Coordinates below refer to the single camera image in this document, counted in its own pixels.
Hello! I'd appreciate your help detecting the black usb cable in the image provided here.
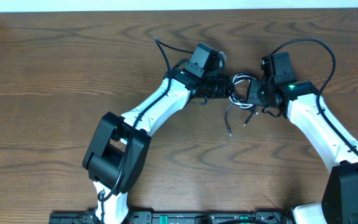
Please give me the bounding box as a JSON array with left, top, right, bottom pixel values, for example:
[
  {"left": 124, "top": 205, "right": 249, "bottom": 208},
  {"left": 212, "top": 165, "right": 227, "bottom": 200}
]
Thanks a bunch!
[{"left": 224, "top": 72, "right": 260, "bottom": 137}]

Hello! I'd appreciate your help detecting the white usb cable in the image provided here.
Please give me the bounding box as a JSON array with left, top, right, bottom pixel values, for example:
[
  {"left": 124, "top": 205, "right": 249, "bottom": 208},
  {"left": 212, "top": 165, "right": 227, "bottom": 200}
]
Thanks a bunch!
[{"left": 230, "top": 73, "right": 256, "bottom": 110}]

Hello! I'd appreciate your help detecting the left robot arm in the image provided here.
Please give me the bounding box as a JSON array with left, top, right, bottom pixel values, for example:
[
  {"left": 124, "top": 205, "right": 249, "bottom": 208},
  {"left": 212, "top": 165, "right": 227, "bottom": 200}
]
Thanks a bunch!
[{"left": 82, "top": 42, "right": 234, "bottom": 223}]

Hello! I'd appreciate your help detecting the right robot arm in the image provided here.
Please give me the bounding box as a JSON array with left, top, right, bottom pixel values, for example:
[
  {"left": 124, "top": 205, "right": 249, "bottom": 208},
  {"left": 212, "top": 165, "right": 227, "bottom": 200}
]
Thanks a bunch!
[{"left": 247, "top": 52, "right": 358, "bottom": 223}]

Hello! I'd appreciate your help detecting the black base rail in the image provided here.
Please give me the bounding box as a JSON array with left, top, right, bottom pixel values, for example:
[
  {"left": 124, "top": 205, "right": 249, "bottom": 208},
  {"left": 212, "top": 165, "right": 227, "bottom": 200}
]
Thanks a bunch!
[{"left": 48, "top": 209, "right": 294, "bottom": 224}]

